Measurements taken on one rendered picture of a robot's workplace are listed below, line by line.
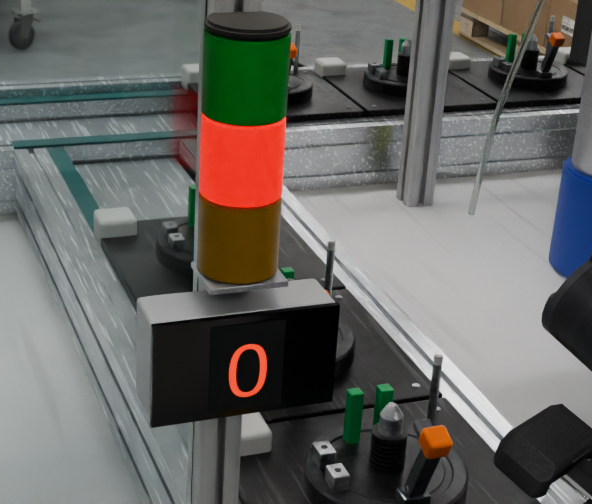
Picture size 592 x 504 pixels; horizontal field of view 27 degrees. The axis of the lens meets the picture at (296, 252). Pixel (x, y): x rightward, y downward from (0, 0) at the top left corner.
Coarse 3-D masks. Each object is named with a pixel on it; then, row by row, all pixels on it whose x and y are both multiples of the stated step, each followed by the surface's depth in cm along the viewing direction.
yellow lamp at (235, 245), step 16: (208, 208) 74; (224, 208) 73; (240, 208) 73; (256, 208) 74; (272, 208) 74; (208, 224) 74; (224, 224) 74; (240, 224) 74; (256, 224) 74; (272, 224) 75; (208, 240) 75; (224, 240) 74; (240, 240) 74; (256, 240) 74; (272, 240) 75; (208, 256) 75; (224, 256) 75; (240, 256) 74; (256, 256) 75; (272, 256) 76; (208, 272) 76; (224, 272) 75; (240, 272) 75; (256, 272) 75; (272, 272) 76
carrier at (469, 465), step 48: (384, 384) 109; (432, 384) 109; (288, 432) 114; (336, 432) 111; (384, 432) 104; (240, 480) 107; (288, 480) 107; (336, 480) 102; (384, 480) 105; (432, 480) 105; (480, 480) 109
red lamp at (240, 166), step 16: (208, 128) 72; (224, 128) 71; (240, 128) 71; (256, 128) 71; (272, 128) 72; (208, 144) 73; (224, 144) 72; (240, 144) 72; (256, 144) 72; (272, 144) 72; (208, 160) 73; (224, 160) 72; (240, 160) 72; (256, 160) 72; (272, 160) 73; (208, 176) 73; (224, 176) 73; (240, 176) 72; (256, 176) 73; (272, 176) 73; (208, 192) 74; (224, 192) 73; (240, 192) 73; (256, 192) 73; (272, 192) 74
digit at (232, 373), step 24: (216, 336) 76; (240, 336) 76; (264, 336) 77; (216, 360) 77; (240, 360) 77; (264, 360) 78; (216, 384) 77; (240, 384) 78; (264, 384) 79; (216, 408) 78; (240, 408) 79
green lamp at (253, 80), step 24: (216, 48) 70; (240, 48) 69; (264, 48) 69; (288, 48) 71; (216, 72) 70; (240, 72) 70; (264, 72) 70; (288, 72) 72; (216, 96) 71; (240, 96) 70; (264, 96) 71; (216, 120) 71; (240, 120) 71; (264, 120) 71
